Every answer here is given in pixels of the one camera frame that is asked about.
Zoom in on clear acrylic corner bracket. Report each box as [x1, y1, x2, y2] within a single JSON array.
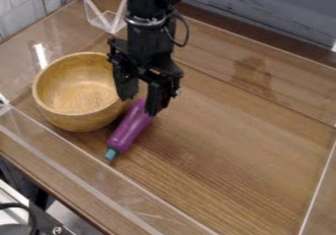
[[83, 0, 127, 34]]

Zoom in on purple toy eggplant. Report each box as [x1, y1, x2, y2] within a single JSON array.
[[106, 98, 154, 161]]

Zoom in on clear acrylic tray wall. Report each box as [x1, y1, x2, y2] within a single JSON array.
[[0, 1, 336, 235]]

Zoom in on brown wooden bowl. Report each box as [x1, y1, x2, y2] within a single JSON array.
[[32, 51, 130, 132]]

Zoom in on black cable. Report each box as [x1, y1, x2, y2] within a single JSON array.
[[163, 11, 191, 48]]

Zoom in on black metal table bracket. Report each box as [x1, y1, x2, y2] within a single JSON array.
[[30, 203, 76, 235]]

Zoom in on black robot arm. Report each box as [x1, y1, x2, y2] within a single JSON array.
[[108, 0, 184, 116]]

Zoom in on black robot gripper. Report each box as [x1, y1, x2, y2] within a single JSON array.
[[108, 22, 184, 116]]

